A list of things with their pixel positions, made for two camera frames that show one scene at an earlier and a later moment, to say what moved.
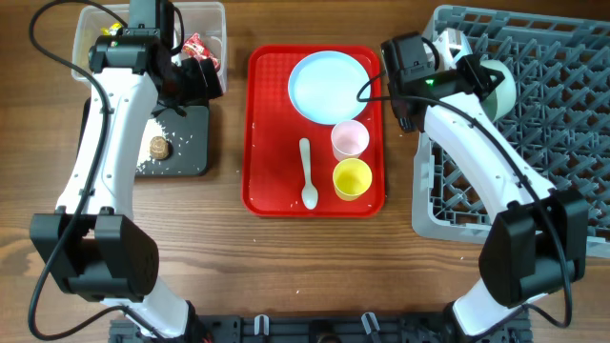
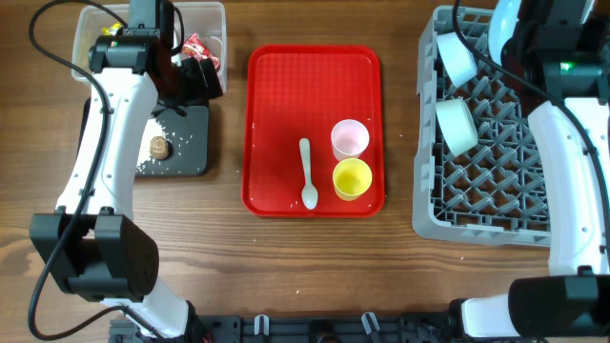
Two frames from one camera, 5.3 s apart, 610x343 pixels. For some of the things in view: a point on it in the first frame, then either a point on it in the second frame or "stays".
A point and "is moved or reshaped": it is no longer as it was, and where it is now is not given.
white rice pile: x=152 y=129 stays
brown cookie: x=158 y=148 stays
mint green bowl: x=500 y=99 is moved or reshaped
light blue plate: x=323 y=88 -> x=504 y=15
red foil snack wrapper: x=194 y=47 stays
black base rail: x=333 y=328 stays
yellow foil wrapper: x=112 y=30 stays
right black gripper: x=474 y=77 -> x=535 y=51
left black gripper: x=197 y=91 stays
